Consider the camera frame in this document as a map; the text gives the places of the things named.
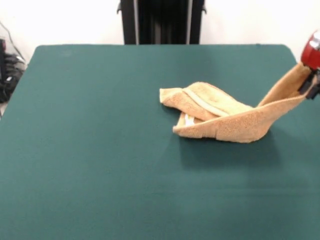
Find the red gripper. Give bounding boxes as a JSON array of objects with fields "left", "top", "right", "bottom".
[{"left": 298, "top": 29, "right": 320, "bottom": 101}]

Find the tan terry towel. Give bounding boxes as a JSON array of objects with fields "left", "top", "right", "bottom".
[{"left": 159, "top": 62, "right": 312, "bottom": 145}]

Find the dark green table cloth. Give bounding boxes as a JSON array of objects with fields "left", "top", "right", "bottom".
[{"left": 0, "top": 43, "right": 320, "bottom": 240}]

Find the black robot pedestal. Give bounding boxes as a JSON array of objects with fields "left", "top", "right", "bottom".
[{"left": 116, "top": 0, "right": 208, "bottom": 46}]

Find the dark pedestal foot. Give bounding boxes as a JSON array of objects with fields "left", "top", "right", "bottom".
[{"left": 3, "top": 52, "right": 27, "bottom": 101}]

